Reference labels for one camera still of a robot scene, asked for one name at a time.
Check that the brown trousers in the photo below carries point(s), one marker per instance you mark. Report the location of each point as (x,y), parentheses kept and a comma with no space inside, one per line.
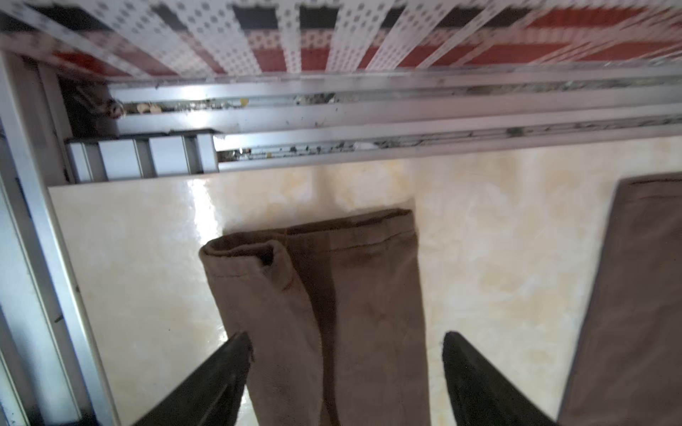
(335,316)

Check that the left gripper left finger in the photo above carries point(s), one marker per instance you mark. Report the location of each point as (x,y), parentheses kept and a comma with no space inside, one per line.
(212,394)

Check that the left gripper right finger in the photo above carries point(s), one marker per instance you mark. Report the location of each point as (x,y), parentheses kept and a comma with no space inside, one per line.
(479,394)

